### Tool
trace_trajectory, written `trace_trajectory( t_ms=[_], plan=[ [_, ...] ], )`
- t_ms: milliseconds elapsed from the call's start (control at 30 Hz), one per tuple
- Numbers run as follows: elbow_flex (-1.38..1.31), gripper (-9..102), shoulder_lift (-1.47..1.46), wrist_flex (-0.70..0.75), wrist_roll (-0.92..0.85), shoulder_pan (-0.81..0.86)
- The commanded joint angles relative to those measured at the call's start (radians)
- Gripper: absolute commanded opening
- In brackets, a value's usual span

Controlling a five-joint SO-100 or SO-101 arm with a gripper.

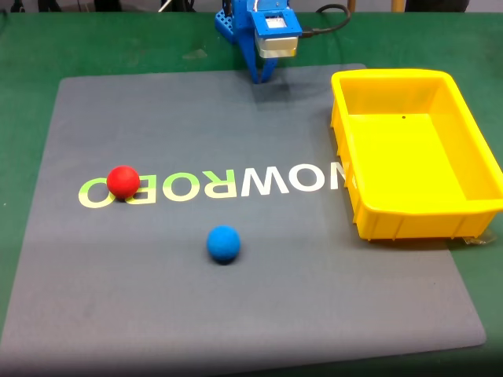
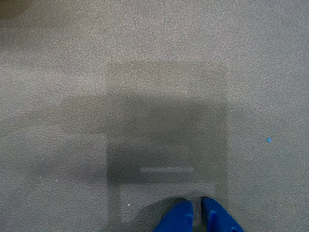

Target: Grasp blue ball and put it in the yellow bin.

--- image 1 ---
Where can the blue ball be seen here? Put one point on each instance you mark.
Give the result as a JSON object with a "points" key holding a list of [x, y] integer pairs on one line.
{"points": [[223, 243]]}

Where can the yellow plastic bin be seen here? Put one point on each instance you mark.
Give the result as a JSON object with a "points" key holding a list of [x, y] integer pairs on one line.
{"points": [[408, 157]]}

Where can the red ball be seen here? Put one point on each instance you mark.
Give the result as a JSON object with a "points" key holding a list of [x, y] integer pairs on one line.
{"points": [[123, 181]]}

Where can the wooden leg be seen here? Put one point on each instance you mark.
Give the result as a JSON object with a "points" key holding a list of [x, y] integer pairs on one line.
{"points": [[398, 5], [351, 4]]}

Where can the grey printed mat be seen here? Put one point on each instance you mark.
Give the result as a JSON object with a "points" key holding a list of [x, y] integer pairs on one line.
{"points": [[236, 294]]}

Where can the clear tape piece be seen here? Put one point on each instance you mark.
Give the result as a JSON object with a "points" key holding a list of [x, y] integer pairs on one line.
{"points": [[479, 237]]}

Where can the silver white camera box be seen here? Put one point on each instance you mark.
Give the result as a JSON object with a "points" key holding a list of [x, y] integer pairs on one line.
{"points": [[277, 46]]}

